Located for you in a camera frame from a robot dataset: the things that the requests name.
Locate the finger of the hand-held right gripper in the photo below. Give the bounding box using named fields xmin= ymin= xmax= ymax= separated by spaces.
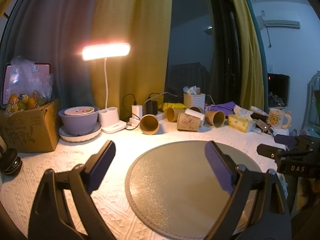
xmin=256 ymin=144 xmax=288 ymax=160
xmin=274 ymin=134 xmax=299 ymax=147

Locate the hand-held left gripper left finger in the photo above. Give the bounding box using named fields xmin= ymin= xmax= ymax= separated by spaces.
xmin=28 ymin=140 xmax=117 ymax=240

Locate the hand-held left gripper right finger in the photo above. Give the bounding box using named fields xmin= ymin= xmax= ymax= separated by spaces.
xmin=204 ymin=141 xmax=292 ymax=240

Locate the floral paper cup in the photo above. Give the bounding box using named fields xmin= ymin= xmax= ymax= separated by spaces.
xmin=177 ymin=112 xmax=202 ymax=132

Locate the white paper cup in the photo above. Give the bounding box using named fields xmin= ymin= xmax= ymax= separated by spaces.
xmin=184 ymin=108 xmax=205 ymax=127

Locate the cream mug with yellow print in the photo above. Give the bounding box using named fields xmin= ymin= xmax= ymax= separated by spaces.
xmin=267 ymin=108 xmax=292 ymax=130

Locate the black case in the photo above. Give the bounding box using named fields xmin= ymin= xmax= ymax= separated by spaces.
xmin=250 ymin=112 xmax=273 ymax=134

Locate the white textured tablecloth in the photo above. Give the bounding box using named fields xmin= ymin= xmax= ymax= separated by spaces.
xmin=0 ymin=120 xmax=290 ymax=240

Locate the white plate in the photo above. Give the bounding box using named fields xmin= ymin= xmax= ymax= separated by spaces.
xmin=59 ymin=122 xmax=102 ymax=142

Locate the yellow tissue box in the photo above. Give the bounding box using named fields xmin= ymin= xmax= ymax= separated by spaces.
xmin=227 ymin=105 xmax=257 ymax=133

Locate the white tube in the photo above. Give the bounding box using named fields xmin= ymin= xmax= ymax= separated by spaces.
xmin=250 ymin=106 xmax=268 ymax=115

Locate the round grey mat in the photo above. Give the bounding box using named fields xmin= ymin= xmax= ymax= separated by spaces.
xmin=125 ymin=141 xmax=263 ymax=239

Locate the black monitor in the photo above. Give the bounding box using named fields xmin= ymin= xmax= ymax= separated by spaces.
xmin=267 ymin=73 xmax=290 ymax=109

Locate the purple bowl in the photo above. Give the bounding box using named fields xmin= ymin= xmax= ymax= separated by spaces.
xmin=59 ymin=106 xmax=100 ymax=135

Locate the purple cloth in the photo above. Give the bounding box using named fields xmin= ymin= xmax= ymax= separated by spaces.
xmin=211 ymin=102 xmax=240 ymax=113

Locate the pink lid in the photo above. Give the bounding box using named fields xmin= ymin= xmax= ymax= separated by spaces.
xmin=64 ymin=106 xmax=95 ymax=117

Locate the white woven basket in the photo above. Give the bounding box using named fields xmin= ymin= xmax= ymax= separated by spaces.
xmin=183 ymin=93 xmax=206 ymax=109

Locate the white power strip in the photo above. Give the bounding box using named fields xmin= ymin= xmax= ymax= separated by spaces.
xmin=127 ymin=111 xmax=167 ymax=128

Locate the yellow cloth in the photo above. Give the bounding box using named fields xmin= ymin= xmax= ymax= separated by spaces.
xmin=160 ymin=102 xmax=185 ymax=113

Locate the cardboard box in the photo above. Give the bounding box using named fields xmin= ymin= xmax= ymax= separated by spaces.
xmin=0 ymin=99 xmax=62 ymax=153

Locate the black charger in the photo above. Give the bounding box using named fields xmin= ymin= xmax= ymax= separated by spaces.
xmin=146 ymin=100 xmax=158 ymax=115

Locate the black round lens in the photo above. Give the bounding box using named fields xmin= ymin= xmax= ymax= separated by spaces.
xmin=0 ymin=148 xmax=23 ymax=176

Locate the narrow yellow curtain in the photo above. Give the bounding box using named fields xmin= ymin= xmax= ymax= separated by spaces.
xmin=224 ymin=0 xmax=265 ymax=112

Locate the plastic bag of oranges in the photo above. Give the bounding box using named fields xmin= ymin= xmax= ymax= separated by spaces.
xmin=5 ymin=56 xmax=54 ymax=117

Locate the white air conditioner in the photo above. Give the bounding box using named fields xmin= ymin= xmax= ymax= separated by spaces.
xmin=256 ymin=15 xmax=300 ymax=30

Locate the white desk lamp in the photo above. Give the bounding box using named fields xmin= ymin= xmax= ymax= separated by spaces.
xmin=82 ymin=43 xmax=131 ymax=134

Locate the dark window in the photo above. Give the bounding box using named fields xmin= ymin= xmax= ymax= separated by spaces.
xmin=165 ymin=0 xmax=240 ymax=105

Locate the grey curtain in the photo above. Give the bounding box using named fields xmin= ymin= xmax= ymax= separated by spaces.
xmin=0 ymin=0 xmax=103 ymax=110

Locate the wide yellow curtain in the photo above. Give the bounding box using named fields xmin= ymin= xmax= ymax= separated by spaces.
xmin=90 ymin=0 xmax=173 ymax=120

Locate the white ornate mirror frame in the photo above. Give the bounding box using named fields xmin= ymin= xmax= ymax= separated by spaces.
xmin=306 ymin=71 xmax=320 ymax=133

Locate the black cable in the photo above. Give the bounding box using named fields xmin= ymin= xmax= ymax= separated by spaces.
xmin=122 ymin=94 xmax=137 ymax=120

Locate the white cable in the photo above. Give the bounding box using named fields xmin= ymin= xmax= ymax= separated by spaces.
xmin=144 ymin=92 xmax=185 ymax=105

